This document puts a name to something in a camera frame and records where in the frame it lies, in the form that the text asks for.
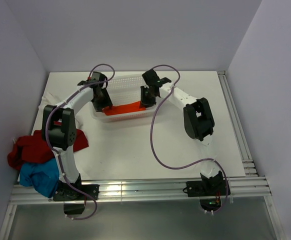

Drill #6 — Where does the orange t shirt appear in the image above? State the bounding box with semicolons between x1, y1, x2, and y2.
102;101;146;116

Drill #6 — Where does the white plastic mesh basket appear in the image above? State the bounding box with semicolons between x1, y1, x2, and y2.
89;71;157;122

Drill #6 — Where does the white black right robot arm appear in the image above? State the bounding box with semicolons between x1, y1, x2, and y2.
140;66;230;195

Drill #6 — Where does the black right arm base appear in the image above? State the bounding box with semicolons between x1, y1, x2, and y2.
182;180;231;212

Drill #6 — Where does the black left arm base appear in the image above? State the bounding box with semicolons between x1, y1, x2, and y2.
52;182;100;216

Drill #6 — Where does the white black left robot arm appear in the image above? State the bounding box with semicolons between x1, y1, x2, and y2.
42;71;112;200

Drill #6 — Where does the white t shirt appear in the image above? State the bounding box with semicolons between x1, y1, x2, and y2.
39;91;85;130

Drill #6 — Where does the dark red t shirt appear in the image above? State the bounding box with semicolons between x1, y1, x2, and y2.
7;129;89;171

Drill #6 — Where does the blue t shirt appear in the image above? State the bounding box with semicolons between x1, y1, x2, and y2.
19;158;59;198

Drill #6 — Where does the aluminium right side rail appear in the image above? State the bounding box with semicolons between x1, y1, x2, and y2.
217;71;287;240

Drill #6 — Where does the aluminium rail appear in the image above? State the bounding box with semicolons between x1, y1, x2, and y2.
217;71;287;240
8;176;272;205

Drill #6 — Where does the aluminium front rail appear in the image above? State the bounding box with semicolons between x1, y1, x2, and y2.
8;176;272;205

